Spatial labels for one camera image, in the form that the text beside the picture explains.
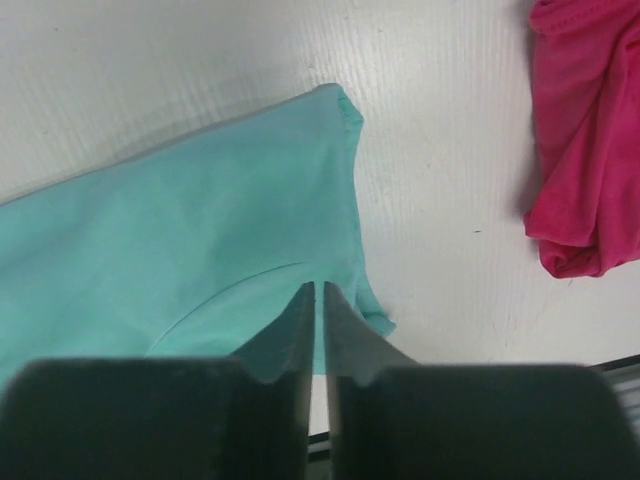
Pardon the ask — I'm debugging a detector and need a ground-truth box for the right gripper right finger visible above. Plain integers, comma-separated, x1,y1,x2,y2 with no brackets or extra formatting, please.
324,283,639,479

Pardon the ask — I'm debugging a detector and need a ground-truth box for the teal t-shirt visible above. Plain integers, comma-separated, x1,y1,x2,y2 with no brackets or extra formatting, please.
1,84,394,381

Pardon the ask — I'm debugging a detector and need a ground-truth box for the pink folded t-shirt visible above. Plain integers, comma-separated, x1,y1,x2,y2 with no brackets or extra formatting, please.
524,1,639,278

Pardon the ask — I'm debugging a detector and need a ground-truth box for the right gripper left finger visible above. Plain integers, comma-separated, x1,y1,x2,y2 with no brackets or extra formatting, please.
1,283,315,479

